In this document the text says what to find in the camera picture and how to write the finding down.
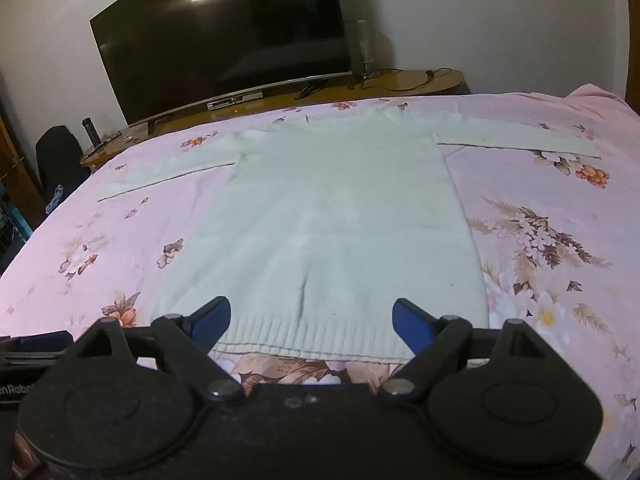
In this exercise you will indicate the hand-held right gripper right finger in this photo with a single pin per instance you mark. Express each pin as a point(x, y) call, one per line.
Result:
point(412, 324)

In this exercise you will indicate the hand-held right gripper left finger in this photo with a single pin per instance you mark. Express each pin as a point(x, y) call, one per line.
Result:
point(212, 317)

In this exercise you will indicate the white knit sweater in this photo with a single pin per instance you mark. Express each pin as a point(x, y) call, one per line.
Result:
point(330, 220)

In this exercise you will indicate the pink floral bed sheet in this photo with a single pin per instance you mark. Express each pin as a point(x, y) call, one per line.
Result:
point(540, 260)

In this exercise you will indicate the black chair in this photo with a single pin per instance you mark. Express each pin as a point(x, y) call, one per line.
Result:
point(57, 160)

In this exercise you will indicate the silver set-top box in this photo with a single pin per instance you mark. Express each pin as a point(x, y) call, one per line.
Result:
point(235, 100)

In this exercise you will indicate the dark cylindrical bottle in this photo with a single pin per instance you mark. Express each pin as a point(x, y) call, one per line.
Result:
point(90, 132)

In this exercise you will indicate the wooden tv cabinet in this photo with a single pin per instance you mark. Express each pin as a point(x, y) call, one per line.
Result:
point(400, 82)

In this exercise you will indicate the black remote control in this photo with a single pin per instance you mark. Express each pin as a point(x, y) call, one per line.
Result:
point(306, 90)

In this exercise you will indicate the black curved television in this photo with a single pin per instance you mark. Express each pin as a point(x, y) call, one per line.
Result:
point(220, 35)

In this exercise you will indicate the clear glass vase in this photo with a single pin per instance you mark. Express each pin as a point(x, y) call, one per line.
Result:
point(363, 42)

